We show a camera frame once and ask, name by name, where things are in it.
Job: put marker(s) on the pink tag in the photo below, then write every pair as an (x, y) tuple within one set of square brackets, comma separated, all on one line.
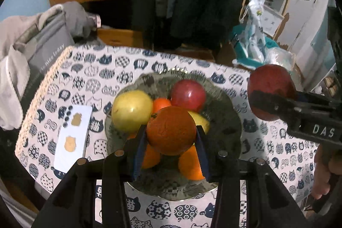
[(98, 21)]

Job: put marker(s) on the pale blue door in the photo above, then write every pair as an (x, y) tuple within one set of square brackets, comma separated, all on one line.
[(307, 25)]

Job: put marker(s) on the grey clothes pile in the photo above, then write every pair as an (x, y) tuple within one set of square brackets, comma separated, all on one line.
[(74, 19)]

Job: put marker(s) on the wooden drawer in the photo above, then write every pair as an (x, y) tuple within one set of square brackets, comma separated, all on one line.
[(120, 37)]

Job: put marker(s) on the white patterned bin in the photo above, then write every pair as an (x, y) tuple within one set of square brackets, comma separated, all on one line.
[(269, 21)]

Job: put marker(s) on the small orange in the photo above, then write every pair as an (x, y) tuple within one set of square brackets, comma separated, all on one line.
[(160, 104), (191, 164)]

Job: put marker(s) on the yellow pear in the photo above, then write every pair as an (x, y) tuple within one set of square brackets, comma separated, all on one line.
[(131, 110)]

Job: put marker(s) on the dark red apple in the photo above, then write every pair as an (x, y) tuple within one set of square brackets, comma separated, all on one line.
[(269, 81)]

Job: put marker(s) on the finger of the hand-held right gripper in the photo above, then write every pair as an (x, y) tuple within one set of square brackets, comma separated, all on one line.
[(272, 105), (302, 96)]

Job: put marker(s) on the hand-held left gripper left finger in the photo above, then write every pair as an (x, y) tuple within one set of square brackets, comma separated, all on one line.
[(140, 153)]

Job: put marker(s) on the white phone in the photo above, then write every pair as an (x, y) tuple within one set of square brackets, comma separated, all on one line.
[(72, 137)]

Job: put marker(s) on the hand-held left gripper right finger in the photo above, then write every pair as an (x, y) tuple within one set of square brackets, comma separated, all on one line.
[(203, 153)]

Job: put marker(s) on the green glass plate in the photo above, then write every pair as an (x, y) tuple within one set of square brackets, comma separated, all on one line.
[(227, 115)]

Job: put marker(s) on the cat print tablecloth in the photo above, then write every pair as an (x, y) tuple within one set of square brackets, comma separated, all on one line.
[(80, 70)]

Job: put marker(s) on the clear plastic bag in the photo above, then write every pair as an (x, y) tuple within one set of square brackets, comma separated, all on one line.
[(280, 58)]

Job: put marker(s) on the person's right hand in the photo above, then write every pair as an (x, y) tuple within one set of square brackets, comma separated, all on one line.
[(323, 172)]

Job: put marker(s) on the yellow lemon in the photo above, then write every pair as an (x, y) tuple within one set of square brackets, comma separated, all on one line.
[(202, 121)]

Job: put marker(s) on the large orange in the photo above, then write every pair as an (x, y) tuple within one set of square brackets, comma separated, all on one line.
[(151, 158), (171, 133)]

